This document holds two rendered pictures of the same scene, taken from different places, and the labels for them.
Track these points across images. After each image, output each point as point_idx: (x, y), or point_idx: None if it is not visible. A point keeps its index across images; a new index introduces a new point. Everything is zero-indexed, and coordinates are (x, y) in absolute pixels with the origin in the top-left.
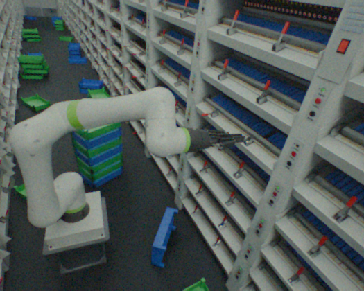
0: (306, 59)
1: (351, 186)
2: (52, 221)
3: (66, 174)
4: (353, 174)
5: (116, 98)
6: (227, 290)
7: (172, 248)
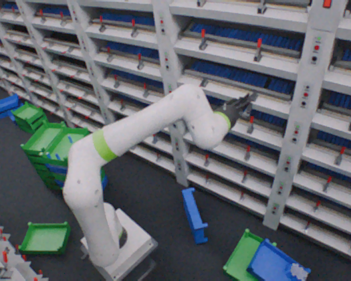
0: (293, 15)
1: (348, 102)
2: (118, 255)
3: None
4: None
5: (144, 113)
6: (266, 227)
7: (203, 222)
